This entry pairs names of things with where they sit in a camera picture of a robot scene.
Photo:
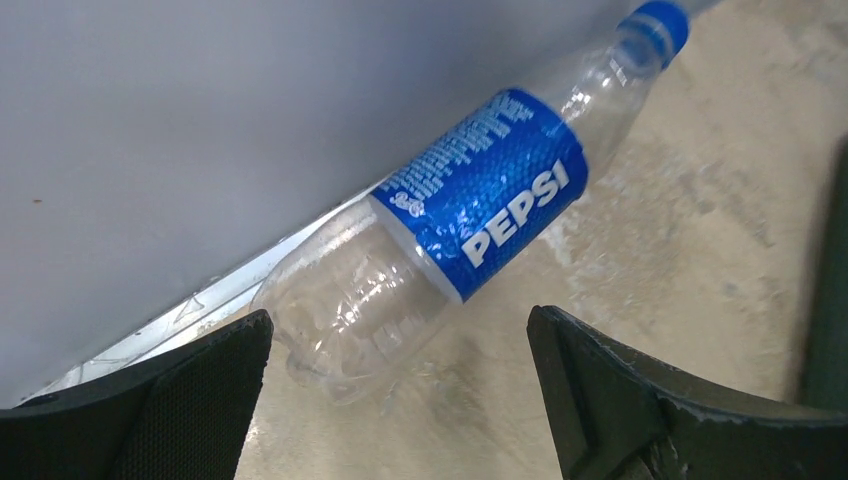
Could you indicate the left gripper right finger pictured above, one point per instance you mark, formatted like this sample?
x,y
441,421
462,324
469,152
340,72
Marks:
x,y
617,413

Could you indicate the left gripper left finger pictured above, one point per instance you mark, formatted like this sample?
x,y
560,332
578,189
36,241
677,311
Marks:
x,y
184,414

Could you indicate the Pepsi bottle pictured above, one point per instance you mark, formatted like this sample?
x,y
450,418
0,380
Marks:
x,y
367,289

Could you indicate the dark green plastic bin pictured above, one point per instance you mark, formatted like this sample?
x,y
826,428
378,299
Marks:
x,y
823,377

